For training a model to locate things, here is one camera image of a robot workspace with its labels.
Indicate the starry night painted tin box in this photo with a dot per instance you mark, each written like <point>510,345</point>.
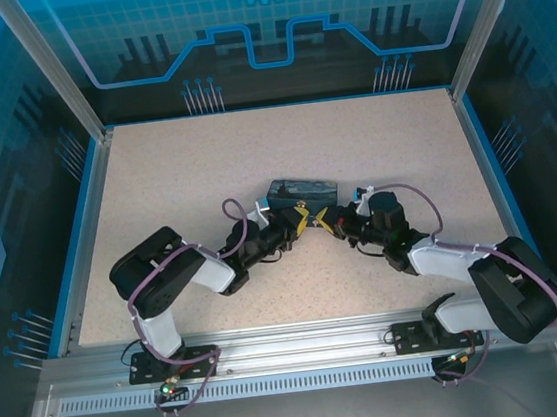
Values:
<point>301,191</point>

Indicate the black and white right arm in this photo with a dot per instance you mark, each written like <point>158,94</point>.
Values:
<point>519,292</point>

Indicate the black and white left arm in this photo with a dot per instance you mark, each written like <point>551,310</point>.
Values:
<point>156,283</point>

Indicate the small connector with green light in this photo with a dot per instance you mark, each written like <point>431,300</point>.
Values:
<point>457,360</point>
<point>170,389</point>

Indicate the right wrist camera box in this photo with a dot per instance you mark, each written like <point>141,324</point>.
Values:
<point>361,193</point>

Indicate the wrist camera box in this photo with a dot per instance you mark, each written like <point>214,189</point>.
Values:
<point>262,210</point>
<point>361,193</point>

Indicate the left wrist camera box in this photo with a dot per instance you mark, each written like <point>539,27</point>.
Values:
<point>262,210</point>

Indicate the long aluminium mounting rail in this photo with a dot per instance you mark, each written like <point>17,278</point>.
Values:
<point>299,342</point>

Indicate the aluminium table side rail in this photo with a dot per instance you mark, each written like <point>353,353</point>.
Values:
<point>500,193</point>
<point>87,240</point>

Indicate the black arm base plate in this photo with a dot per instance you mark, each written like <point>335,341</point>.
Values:
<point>406,337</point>
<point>143,370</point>

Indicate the aluminium frame post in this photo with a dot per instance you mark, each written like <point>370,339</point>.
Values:
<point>481,29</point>
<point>62,77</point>

